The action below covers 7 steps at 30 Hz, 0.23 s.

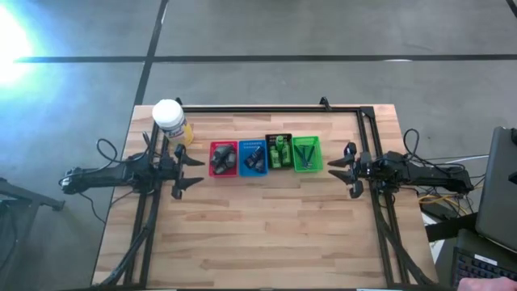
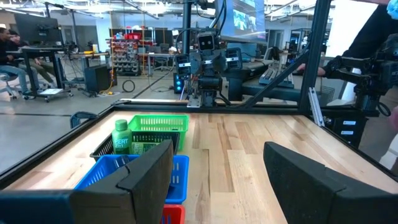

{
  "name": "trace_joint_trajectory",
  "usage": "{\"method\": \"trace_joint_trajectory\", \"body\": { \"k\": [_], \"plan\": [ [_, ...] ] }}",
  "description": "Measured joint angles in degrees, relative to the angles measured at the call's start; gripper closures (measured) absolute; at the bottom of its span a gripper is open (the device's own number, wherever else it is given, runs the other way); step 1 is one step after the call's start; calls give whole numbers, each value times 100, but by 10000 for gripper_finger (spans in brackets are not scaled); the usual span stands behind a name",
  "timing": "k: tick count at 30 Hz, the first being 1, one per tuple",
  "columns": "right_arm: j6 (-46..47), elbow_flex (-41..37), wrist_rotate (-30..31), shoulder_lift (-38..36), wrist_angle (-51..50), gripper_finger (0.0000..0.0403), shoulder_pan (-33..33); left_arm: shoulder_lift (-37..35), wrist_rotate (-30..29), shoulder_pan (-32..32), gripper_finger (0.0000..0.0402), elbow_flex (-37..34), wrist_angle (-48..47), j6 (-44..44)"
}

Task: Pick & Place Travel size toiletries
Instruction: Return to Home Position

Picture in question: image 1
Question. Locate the red plastic basket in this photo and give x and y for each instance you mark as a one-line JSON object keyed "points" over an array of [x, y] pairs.
{"points": [[211, 169]]}

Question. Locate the grey packet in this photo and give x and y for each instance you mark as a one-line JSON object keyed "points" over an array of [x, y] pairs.
{"points": [[260, 165]]}

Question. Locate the person's hand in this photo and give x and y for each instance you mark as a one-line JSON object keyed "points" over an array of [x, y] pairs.
{"points": [[488, 284]]}

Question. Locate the black keyboard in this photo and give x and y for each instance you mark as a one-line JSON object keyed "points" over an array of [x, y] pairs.
{"points": [[480, 266]]}

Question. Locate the green travel bottle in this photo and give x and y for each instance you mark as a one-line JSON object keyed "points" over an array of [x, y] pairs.
{"points": [[279, 142], [286, 154], [275, 158]]}

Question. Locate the black metal stand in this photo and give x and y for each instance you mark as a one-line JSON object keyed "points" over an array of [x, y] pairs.
{"points": [[24, 196]]}

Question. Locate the green plastic basket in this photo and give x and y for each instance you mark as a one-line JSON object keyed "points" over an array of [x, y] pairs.
{"points": [[319, 165]]}

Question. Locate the yellow Lysol wipes canister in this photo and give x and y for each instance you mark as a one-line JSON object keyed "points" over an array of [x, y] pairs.
{"points": [[169, 117]]}

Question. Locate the blue disposable razor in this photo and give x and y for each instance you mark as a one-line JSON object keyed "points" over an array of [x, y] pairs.
{"points": [[301, 155], [311, 157]]}

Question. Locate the black metal table frame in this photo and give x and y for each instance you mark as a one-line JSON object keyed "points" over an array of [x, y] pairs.
{"points": [[262, 109]]}

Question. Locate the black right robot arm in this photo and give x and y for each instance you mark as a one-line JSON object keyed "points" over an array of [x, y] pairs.
{"points": [[424, 174]]}

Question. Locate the grey laptop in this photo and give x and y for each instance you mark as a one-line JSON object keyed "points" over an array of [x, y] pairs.
{"points": [[498, 190]]}

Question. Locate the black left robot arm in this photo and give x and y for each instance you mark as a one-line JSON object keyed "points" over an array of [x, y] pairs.
{"points": [[113, 174]]}

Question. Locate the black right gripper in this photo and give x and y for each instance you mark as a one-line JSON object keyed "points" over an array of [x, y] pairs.
{"points": [[361, 167]]}

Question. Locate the blue plastic basket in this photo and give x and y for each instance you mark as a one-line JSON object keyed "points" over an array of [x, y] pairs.
{"points": [[242, 171]]}

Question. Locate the black plastic basket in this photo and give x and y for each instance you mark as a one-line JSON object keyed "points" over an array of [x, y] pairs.
{"points": [[268, 139]]}

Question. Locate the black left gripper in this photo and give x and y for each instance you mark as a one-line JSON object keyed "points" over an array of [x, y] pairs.
{"points": [[177, 169]]}

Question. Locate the dark blue travel tube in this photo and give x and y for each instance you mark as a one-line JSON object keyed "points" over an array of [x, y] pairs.
{"points": [[253, 154]]}

